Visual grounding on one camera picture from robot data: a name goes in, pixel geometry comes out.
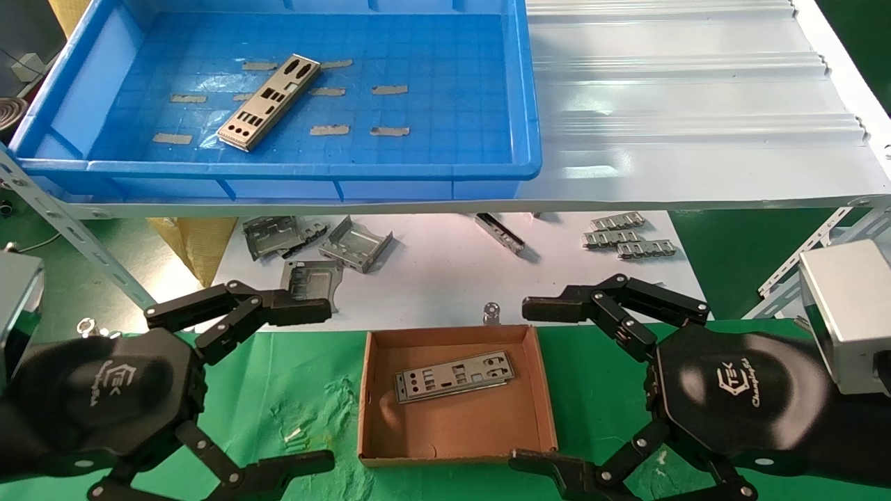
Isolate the flat metal frame plate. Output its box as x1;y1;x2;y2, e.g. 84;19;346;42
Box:
281;260;345;314

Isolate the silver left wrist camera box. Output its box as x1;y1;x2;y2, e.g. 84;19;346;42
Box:
0;250;45;390

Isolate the white power adapter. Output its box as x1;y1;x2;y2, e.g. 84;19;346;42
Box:
10;52;46;81

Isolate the slotted steel shelf leg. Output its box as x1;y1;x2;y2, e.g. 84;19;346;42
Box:
0;150;159;311
741;198;891;321

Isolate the yellow woven sack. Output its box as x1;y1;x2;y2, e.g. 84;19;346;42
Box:
146;217;239;288
47;0;91;39

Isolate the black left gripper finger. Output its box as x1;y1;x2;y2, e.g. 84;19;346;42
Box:
87;420;337;501
144;280;333;367

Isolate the blue plastic tray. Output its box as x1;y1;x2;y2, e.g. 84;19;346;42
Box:
8;0;542;204

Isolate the U-shaped metal bracket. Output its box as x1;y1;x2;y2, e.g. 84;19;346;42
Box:
318;216;394;273

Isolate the metal IO shield plate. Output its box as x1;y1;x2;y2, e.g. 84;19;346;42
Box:
394;351;516;401
216;54;322;152
397;362;514;405

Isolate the brown cardboard box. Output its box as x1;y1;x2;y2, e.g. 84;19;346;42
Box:
357;324;558;468

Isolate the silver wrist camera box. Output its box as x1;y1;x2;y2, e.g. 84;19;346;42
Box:
0;250;45;390
798;240;891;397

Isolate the green cloth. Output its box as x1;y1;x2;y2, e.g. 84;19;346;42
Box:
0;317;891;501

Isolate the white board sheet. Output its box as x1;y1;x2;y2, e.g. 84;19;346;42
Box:
195;211;714;333

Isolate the grey spiral coil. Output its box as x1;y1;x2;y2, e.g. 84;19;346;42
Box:
0;97;27;133

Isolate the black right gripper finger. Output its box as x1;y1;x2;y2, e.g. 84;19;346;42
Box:
522;274;712;363
508;417;759;501

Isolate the narrow metal bar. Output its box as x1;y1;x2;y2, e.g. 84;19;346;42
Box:
475;213;526;255

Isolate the white metal shelf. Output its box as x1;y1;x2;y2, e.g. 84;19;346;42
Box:
42;0;891;221

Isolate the large silver binder clip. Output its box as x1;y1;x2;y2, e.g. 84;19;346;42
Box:
75;317;125;340

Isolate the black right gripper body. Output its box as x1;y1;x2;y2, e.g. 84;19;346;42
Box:
644;326;891;488

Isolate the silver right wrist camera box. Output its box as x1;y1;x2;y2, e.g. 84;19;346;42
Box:
798;240;891;397

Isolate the grey stamped metal bracket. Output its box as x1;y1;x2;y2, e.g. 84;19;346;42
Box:
242;216;329;262

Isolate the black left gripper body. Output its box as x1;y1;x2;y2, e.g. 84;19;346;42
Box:
0;327;208;482

